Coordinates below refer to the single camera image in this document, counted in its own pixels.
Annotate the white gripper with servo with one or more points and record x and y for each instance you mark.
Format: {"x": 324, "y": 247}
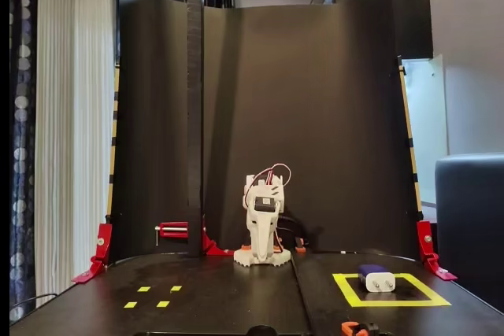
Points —
{"x": 261, "y": 223}

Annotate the blue and white wall charger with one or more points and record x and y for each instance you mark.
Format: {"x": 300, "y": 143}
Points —
{"x": 376, "y": 283}

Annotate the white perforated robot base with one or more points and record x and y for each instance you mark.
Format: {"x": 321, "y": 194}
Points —
{"x": 242, "y": 256}

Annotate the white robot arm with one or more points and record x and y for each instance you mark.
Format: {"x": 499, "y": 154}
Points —
{"x": 252, "y": 180}

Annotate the orange black spring clamp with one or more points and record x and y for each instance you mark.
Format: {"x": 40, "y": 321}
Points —
{"x": 348, "y": 327}
{"x": 245, "y": 248}
{"x": 301, "y": 249}
{"x": 280, "y": 248}

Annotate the red metal screw clamp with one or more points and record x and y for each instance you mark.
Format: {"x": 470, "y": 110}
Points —
{"x": 173, "y": 234}

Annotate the small yellow tape marker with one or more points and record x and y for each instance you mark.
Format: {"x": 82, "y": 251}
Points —
{"x": 162, "y": 304}
{"x": 176, "y": 288}
{"x": 130, "y": 305}
{"x": 143, "y": 289}

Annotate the black backdrop board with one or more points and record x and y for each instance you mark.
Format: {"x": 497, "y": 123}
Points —
{"x": 295, "y": 115}

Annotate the black ribbed mast pole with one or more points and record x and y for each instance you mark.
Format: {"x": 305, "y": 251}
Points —
{"x": 195, "y": 115}

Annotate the yellow tape square outline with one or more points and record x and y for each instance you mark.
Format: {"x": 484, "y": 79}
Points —
{"x": 393, "y": 303}

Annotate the yellow black striped rod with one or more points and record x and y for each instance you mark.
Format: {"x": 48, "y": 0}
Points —
{"x": 114, "y": 115}
{"x": 410, "y": 135}

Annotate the dark blue armchair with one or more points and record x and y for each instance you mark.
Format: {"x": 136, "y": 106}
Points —
{"x": 472, "y": 214}

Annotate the white pleated curtain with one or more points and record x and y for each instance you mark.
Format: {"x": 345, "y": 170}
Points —
{"x": 71, "y": 115}

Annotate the navy curtain with silver dots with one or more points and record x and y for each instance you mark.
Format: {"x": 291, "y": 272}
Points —
{"x": 21, "y": 76}

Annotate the red plastic bracket clamp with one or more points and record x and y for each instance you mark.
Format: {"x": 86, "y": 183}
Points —
{"x": 103, "y": 233}
{"x": 212, "y": 250}
{"x": 424, "y": 230}

